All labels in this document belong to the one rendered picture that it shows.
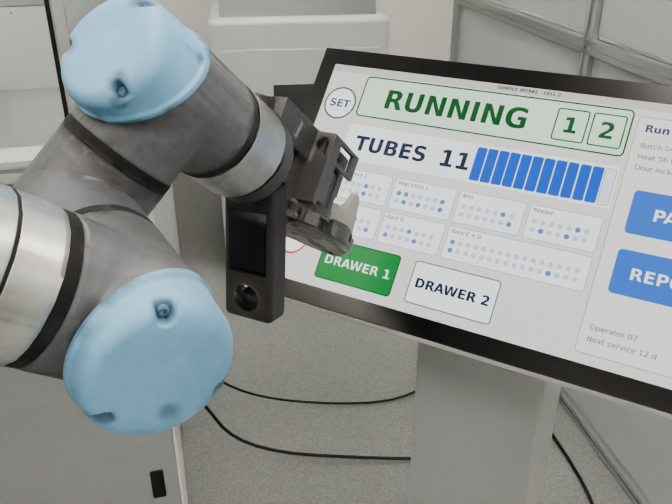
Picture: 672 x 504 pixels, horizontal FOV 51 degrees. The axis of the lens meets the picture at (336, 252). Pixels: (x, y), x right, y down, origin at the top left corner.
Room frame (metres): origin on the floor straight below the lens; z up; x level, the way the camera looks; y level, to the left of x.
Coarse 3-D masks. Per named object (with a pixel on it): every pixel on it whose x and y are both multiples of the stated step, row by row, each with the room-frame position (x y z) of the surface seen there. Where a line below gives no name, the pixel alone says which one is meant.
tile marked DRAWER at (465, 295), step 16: (416, 272) 0.65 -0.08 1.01; (432, 272) 0.64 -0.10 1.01; (448, 272) 0.63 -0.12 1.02; (464, 272) 0.63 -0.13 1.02; (416, 288) 0.63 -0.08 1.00; (432, 288) 0.63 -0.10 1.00; (448, 288) 0.62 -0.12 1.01; (464, 288) 0.62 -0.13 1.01; (480, 288) 0.61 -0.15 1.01; (496, 288) 0.61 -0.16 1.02; (416, 304) 0.62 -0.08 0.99; (432, 304) 0.62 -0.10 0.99; (448, 304) 0.61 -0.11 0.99; (464, 304) 0.61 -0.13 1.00; (480, 304) 0.60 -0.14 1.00; (480, 320) 0.59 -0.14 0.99
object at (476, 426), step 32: (448, 352) 0.69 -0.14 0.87; (416, 384) 0.72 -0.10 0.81; (448, 384) 0.69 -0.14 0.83; (480, 384) 0.67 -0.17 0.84; (512, 384) 0.65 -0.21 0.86; (544, 384) 0.64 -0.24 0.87; (416, 416) 0.71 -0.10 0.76; (448, 416) 0.69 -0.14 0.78; (480, 416) 0.67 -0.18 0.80; (512, 416) 0.65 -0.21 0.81; (544, 416) 0.66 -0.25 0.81; (416, 448) 0.71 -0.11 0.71; (448, 448) 0.69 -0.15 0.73; (480, 448) 0.67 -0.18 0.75; (512, 448) 0.65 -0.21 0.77; (544, 448) 0.69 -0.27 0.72; (416, 480) 0.71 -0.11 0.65; (448, 480) 0.69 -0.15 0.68; (480, 480) 0.67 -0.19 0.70; (512, 480) 0.65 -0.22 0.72
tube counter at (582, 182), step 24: (456, 144) 0.73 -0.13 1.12; (480, 144) 0.72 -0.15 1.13; (456, 168) 0.71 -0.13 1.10; (480, 168) 0.70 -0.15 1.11; (504, 168) 0.69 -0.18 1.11; (528, 168) 0.68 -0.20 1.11; (552, 168) 0.67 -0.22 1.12; (576, 168) 0.66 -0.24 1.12; (600, 168) 0.65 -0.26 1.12; (528, 192) 0.66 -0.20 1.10; (552, 192) 0.65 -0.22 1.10; (576, 192) 0.64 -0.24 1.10; (600, 192) 0.64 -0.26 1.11
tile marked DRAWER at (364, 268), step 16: (320, 256) 0.70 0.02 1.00; (336, 256) 0.69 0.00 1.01; (352, 256) 0.68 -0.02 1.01; (368, 256) 0.68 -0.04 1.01; (384, 256) 0.67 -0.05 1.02; (400, 256) 0.66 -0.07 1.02; (320, 272) 0.68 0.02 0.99; (336, 272) 0.68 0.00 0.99; (352, 272) 0.67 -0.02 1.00; (368, 272) 0.66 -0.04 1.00; (384, 272) 0.66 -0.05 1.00; (368, 288) 0.65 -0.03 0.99; (384, 288) 0.65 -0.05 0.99
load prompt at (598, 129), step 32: (384, 96) 0.80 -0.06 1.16; (416, 96) 0.79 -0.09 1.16; (448, 96) 0.77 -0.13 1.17; (480, 96) 0.76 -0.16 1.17; (512, 96) 0.74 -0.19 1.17; (448, 128) 0.74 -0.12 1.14; (480, 128) 0.73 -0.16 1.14; (512, 128) 0.72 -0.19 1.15; (544, 128) 0.70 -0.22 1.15; (576, 128) 0.69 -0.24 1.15; (608, 128) 0.68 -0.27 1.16
